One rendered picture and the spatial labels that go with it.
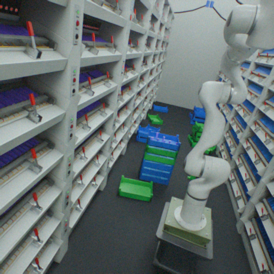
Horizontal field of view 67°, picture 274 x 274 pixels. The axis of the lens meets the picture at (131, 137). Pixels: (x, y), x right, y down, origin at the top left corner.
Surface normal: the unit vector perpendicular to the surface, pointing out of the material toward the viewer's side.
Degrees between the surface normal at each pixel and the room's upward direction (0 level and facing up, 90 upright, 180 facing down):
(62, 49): 90
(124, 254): 0
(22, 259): 20
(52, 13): 90
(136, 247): 0
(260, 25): 106
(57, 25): 90
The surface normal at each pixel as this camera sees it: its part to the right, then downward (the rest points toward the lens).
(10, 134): 0.49, -0.75
